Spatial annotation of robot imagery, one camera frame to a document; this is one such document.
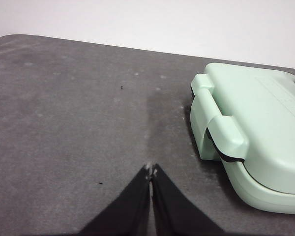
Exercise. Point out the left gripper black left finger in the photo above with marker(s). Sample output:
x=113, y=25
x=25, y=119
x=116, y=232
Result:
x=127, y=216

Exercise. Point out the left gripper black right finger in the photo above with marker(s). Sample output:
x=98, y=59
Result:
x=177, y=216

